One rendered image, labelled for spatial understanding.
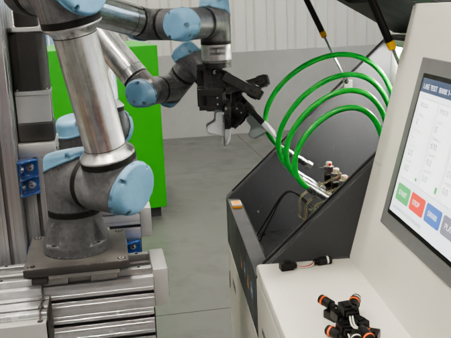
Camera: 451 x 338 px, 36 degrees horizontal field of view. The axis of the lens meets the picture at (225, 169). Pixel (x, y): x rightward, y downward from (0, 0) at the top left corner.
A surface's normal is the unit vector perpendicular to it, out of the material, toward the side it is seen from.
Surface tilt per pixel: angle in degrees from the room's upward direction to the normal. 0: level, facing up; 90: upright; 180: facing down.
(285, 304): 0
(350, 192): 90
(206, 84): 90
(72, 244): 72
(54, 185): 90
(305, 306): 0
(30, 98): 90
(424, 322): 76
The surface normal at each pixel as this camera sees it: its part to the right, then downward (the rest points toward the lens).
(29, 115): 0.18, 0.22
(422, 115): -0.98, -0.17
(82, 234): 0.40, -0.11
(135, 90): -0.50, 0.22
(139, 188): 0.83, 0.22
